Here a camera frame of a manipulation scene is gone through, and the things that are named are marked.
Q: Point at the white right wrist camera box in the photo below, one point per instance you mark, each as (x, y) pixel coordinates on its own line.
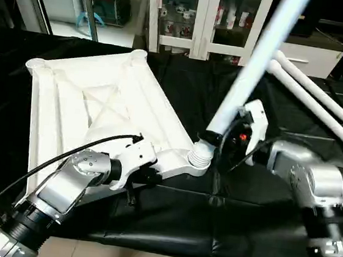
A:
(255, 122)

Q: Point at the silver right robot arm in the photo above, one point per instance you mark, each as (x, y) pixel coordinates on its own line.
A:
(307, 179)

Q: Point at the teal plastic object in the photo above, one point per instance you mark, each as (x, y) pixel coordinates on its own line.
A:
(91, 19)

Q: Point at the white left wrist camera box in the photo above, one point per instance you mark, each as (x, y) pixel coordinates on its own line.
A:
(136, 158)

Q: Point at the white plastic table top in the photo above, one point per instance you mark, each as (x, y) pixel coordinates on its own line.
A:
(101, 96)

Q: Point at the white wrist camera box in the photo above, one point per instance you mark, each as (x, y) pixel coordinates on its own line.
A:
(255, 122)
(136, 158)

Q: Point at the black work mat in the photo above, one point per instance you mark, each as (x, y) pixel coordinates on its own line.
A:
(210, 231)

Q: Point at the white drawer unit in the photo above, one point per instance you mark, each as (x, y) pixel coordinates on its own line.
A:
(314, 57)

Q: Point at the white glass door cabinet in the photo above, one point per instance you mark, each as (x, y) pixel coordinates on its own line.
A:
(202, 15)

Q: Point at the white plastic table leg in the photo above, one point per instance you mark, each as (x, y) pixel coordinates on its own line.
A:
(258, 58)
(303, 99)
(311, 82)

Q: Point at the grey metal pole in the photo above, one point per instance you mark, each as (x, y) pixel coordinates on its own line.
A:
(89, 3)

